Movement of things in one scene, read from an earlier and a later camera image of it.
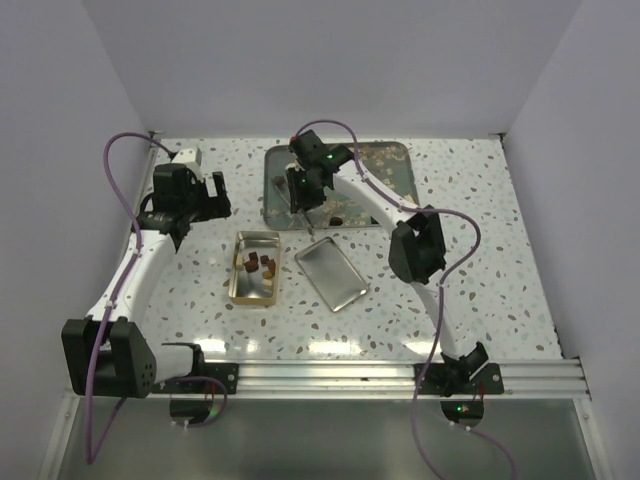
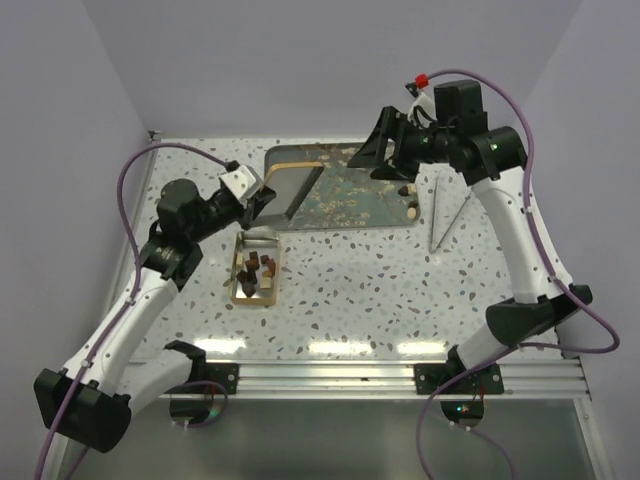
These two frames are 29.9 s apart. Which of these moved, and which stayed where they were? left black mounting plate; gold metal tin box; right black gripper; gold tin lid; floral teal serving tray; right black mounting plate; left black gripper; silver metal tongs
Moved: gold tin lid; right black gripper; silver metal tongs; left black gripper
Stayed: left black mounting plate; gold metal tin box; right black mounting plate; floral teal serving tray
